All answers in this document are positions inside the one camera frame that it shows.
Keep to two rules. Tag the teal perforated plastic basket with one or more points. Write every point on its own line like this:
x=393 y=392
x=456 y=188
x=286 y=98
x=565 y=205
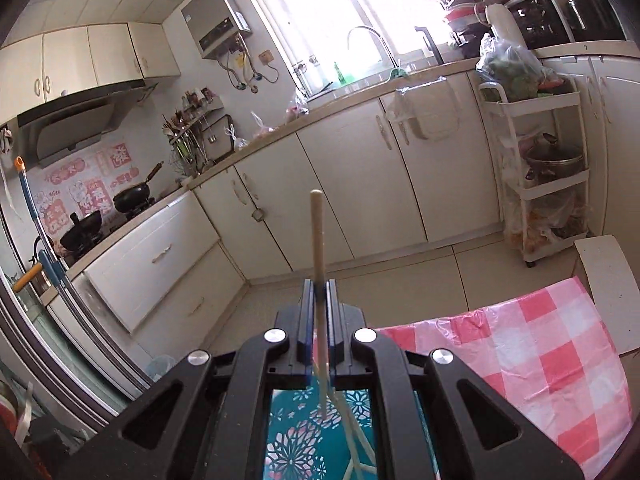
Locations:
x=295 y=435

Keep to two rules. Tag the range hood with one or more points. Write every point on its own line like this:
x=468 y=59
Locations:
x=75 y=125

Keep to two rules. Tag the cream sink base cabinet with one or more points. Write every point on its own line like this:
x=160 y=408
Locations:
x=360 y=185

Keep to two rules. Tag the black framed tray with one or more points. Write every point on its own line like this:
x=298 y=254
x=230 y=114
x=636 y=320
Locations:
x=220 y=135

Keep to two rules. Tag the steel pot with lid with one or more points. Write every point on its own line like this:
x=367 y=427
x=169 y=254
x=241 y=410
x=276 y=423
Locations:
x=555 y=160

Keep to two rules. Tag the small white plastic bag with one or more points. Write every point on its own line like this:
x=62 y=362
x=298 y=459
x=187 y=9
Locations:
x=237 y=141

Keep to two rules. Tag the black faucet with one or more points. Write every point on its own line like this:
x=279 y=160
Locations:
x=431 y=42

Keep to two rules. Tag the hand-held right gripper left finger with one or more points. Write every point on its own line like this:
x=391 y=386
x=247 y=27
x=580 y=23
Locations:
x=306 y=310

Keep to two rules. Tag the white flat board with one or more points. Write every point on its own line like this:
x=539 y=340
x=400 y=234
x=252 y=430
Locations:
x=605 y=280

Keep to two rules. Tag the white tiered trolley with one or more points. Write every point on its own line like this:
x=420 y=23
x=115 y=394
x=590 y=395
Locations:
x=550 y=102

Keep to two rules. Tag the pink checked plastic tablecloth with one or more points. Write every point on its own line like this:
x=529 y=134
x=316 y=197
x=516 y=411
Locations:
x=550 y=360

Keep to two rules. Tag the black frying pan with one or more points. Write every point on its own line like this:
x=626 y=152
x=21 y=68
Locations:
x=80 y=235

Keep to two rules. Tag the wall utensil rack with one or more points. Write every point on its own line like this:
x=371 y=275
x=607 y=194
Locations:
x=187 y=135

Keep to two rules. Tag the chrome curved faucet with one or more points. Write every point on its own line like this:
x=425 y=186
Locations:
x=367 y=29

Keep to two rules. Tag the cream stove base cabinet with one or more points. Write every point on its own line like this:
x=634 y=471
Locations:
x=150 y=260

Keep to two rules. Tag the red wall stickers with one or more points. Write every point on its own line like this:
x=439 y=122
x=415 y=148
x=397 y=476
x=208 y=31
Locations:
x=90 y=185

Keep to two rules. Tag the white thermos jug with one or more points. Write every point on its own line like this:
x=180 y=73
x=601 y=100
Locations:
x=502 y=25

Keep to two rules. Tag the hanging clear plastic bag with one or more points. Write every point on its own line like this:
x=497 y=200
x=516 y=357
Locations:
x=430 y=110

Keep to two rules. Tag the stacked pots and bowls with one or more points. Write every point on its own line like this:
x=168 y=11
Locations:
x=460 y=15

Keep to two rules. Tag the black countertop appliance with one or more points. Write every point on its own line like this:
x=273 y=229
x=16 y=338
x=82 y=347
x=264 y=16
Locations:
x=532 y=20

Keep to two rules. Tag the clear bag of food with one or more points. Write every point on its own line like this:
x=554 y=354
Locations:
x=296 y=107

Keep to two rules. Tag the group of wooden chopsticks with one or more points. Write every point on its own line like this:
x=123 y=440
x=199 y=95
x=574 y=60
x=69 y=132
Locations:
x=357 y=442

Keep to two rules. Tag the cream wall cabinets over stove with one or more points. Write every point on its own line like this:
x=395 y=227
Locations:
x=70 y=60

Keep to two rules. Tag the wall power outlet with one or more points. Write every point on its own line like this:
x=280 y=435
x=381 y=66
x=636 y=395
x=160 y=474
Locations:
x=266 y=56

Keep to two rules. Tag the green dish soap bottle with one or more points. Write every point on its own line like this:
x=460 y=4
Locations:
x=343 y=75

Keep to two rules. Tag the plastic bag of vegetables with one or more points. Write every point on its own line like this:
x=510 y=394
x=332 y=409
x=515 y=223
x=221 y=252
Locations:
x=515 y=70

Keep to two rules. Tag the single light wooden chopstick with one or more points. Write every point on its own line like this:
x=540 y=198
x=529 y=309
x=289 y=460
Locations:
x=318 y=240

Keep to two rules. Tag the crumpled plastic bags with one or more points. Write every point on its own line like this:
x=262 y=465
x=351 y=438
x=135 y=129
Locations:
x=545 y=225

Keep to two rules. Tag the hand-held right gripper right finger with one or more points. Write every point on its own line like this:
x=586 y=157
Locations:
x=332 y=310

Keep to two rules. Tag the grey wall water heater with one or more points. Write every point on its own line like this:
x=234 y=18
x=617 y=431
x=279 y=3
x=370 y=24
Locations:
x=215 y=20

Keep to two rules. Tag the blue mop with orange tip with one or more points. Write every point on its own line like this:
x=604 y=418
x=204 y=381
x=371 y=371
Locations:
x=30 y=200

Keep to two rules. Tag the bright kitchen window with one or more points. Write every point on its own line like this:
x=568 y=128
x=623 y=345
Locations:
x=360 y=10

